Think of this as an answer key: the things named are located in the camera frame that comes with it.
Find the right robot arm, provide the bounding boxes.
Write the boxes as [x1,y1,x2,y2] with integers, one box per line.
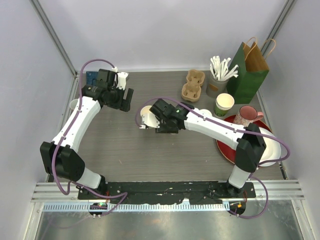
[150,98,267,198]

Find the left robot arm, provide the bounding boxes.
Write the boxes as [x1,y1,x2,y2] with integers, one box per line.
[40,84,134,200]

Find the blue ceramic dish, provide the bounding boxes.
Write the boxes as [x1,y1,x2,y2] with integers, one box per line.
[85,71,98,86]

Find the cardboard cup carrier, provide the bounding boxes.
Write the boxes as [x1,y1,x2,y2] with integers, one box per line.
[181,69,205,103]

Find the stack of white lids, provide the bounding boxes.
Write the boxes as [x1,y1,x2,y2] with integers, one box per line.
[199,109,213,117]

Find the small copper cup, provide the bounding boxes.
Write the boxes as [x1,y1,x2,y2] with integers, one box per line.
[69,99,78,110]

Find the grey straw holder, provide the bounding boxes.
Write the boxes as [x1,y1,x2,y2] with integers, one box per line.
[206,74,229,98]

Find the stack of green cups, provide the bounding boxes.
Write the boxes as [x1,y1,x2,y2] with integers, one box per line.
[214,93,235,117]

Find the white wrapped straws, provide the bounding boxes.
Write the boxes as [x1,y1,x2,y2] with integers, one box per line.
[209,56,239,82]

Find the red round tray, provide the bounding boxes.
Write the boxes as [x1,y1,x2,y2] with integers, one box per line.
[216,114,272,164]

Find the pink speckled mug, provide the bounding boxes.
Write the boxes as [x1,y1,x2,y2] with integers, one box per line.
[233,105,264,127]

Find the green paper bag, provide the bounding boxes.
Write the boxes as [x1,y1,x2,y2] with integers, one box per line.
[226,37,270,105]

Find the white plate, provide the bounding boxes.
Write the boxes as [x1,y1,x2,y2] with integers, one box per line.
[259,137,282,167]

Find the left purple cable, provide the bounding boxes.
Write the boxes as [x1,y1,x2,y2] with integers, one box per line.
[51,58,129,217]

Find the purple cable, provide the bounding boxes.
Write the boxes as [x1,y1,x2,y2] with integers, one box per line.
[135,97,291,221]
[51,58,129,217]

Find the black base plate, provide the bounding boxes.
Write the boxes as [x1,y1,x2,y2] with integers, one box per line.
[77,181,256,205]

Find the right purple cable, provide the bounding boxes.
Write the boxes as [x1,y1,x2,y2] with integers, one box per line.
[135,97,291,221]

